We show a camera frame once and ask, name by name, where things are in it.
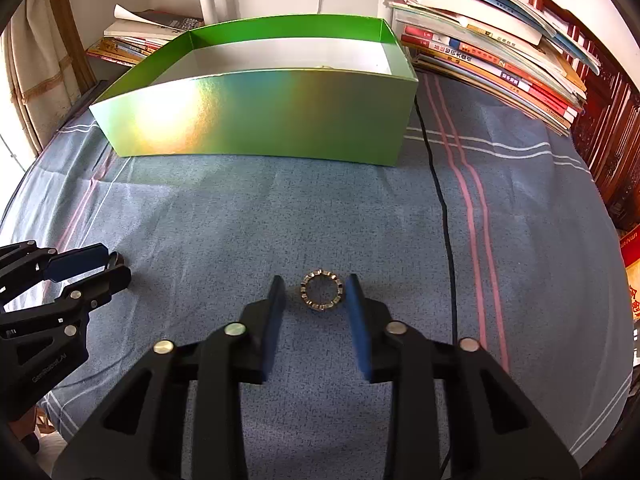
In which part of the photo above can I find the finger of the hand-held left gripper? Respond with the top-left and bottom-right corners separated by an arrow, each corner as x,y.
0,241 -> 125,307
0,266 -> 132,342

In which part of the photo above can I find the small stack of books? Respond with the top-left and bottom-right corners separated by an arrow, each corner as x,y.
86,4 -> 205,66

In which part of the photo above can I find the tall stack of books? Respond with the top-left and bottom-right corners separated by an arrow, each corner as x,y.
385,0 -> 601,137

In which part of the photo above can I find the red and yellow box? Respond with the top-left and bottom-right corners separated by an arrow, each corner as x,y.
619,227 -> 640,323

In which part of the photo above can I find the blue striped tablecloth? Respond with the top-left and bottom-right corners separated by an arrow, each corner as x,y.
0,72 -> 633,480

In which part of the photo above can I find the carved dark wooden furniture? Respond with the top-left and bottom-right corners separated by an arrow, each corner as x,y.
529,0 -> 640,231

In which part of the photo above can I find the beige curtain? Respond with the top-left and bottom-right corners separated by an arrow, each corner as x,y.
2,0 -> 96,153

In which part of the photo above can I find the rhinestone ring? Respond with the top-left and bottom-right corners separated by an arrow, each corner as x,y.
300,269 -> 346,312

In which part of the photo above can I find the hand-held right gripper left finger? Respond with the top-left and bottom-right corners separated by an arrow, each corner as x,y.
52,275 -> 288,480

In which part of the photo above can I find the shiny green cardboard box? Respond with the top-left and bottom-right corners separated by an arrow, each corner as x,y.
89,15 -> 419,167

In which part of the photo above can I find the black cable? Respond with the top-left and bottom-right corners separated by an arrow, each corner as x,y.
413,95 -> 458,480

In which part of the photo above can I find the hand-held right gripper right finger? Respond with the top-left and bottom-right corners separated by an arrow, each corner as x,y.
346,273 -> 581,480

